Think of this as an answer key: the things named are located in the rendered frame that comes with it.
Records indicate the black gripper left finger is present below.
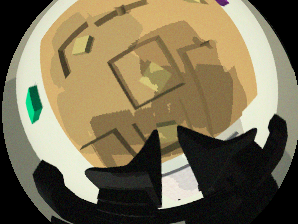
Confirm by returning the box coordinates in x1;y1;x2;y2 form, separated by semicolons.
84;129;162;208

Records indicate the small purple block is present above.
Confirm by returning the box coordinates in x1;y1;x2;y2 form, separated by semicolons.
216;0;229;6

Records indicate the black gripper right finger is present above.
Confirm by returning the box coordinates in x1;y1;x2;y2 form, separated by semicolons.
177;125;257;196

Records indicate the green rectangular block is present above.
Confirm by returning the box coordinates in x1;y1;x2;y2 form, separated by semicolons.
25;85;43;123

